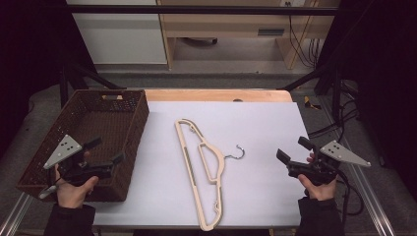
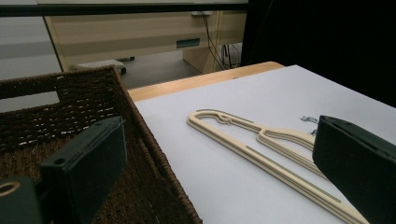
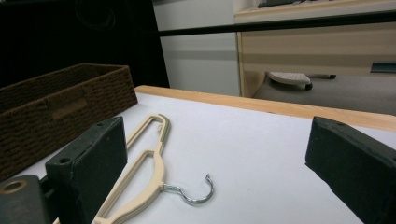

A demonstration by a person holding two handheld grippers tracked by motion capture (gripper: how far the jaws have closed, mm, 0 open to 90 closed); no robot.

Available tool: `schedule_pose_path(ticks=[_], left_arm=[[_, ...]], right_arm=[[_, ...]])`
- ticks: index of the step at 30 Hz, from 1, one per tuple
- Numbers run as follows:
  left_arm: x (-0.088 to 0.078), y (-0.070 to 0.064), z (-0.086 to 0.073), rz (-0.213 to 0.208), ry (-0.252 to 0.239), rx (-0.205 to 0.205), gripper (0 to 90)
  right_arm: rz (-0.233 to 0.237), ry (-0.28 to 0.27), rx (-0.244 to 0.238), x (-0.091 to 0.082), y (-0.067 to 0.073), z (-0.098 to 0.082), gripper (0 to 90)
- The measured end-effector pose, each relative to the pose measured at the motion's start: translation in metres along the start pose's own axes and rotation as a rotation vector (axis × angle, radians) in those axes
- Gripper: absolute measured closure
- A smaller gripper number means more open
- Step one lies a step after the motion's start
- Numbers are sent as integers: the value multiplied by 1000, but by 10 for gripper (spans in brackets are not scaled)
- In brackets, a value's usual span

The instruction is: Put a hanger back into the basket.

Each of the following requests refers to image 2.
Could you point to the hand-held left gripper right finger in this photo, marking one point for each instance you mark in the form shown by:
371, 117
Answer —
358, 165

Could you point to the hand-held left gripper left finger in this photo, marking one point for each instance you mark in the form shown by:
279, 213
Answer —
84, 161

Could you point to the brown woven basket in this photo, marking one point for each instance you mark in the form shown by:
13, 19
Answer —
146, 174

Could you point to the cream plastic clothes hanger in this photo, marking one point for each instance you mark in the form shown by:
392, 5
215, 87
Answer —
218, 143
249, 151

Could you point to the white cabinet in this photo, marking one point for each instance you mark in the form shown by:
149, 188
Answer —
25, 46

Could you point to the black curtain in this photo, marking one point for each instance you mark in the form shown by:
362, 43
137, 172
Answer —
327, 37

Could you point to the beige wooden desk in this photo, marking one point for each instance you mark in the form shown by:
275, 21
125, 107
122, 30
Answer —
124, 34

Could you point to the black horizontal bar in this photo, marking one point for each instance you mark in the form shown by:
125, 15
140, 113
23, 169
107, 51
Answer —
124, 8

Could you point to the white power socket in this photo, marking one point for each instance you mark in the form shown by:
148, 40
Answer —
201, 13

